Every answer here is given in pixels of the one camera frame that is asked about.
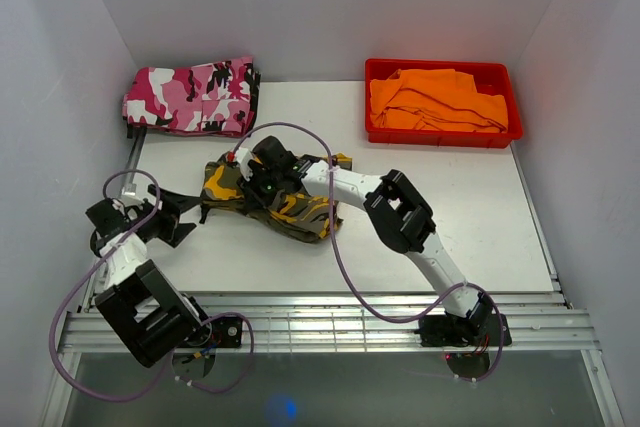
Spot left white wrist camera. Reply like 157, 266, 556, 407
118, 172, 142, 205

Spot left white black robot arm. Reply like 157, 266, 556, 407
86, 185, 212, 368

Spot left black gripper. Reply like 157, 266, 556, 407
133, 184, 202, 247

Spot aluminium rail frame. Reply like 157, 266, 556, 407
42, 136, 624, 427

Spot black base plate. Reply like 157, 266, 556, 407
178, 316, 243, 350
415, 313, 513, 347

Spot purple cable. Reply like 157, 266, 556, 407
232, 121, 506, 384
48, 169, 255, 403

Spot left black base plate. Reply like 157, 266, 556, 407
178, 316, 243, 350

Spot orange cloth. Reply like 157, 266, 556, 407
369, 69, 509, 133

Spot red plastic bin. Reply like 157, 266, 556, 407
364, 58, 523, 148

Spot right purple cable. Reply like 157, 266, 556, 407
232, 121, 506, 384

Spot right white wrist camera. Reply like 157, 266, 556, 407
225, 147, 255, 181

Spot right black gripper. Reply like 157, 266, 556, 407
237, 165, 283, 213

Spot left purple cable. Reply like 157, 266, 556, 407
48, 169, 255, 403

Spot yellow camouflage trousers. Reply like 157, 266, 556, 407
200, 143, 330, 243

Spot pink camouflage folded trousers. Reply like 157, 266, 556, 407
122, 56, 261, 138

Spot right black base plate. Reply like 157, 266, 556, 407
415, 313, 513, 347

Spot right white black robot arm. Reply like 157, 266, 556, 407
229, 136, 509, 347

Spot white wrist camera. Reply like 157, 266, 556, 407
118, 172, 142, 205
225, 147, 255, 181

